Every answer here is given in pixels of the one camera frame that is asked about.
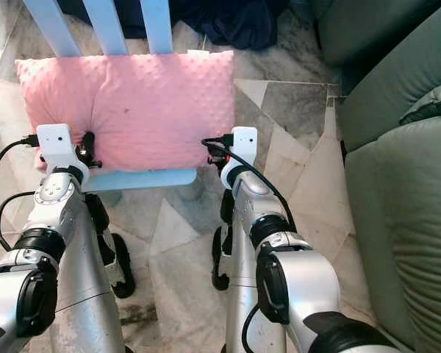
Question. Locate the pink dotted pillow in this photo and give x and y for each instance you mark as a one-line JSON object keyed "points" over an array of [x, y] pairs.
{"points": [[147, 103]]}

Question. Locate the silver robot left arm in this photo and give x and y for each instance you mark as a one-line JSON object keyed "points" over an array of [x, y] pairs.
{"points": [[55, 213]]}

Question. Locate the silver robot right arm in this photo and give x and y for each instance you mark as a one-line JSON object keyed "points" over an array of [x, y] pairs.
{"points": [[312, 283]]}

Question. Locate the green sofa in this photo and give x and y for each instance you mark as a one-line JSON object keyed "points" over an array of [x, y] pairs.
{"points": [[404, 213]]}

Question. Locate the green sofa cushion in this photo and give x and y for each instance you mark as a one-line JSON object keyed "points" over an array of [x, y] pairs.
{"points": [[430, 103]]}

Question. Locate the light blue wooden chair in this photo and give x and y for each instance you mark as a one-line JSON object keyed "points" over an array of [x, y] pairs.
{"points": [[106, 26]]}

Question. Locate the dark blue cloth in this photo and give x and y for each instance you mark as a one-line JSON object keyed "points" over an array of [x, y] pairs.
{"points": [[235, 22]]}

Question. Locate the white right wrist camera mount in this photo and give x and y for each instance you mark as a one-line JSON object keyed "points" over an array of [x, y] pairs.
{"points": [[244, 151]]}

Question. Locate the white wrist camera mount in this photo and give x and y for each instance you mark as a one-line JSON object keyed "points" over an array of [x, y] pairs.
{"points": [[56, 145], [244, 151]]}

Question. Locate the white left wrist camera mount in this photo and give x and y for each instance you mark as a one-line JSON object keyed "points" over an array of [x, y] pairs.
{"points": [[56, 145]]}

